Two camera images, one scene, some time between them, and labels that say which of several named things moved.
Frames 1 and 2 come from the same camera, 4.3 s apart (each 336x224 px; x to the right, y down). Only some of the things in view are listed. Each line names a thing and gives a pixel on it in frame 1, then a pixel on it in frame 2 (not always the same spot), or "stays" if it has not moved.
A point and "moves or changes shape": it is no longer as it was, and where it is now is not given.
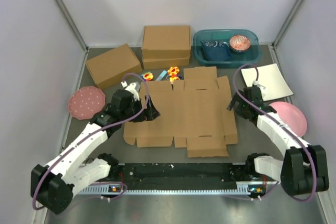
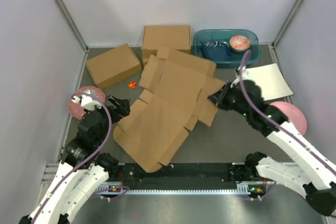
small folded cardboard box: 111,68 stays
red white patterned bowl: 239,43 stays
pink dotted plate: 86,102 stays
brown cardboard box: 196,112 moves or changes shape
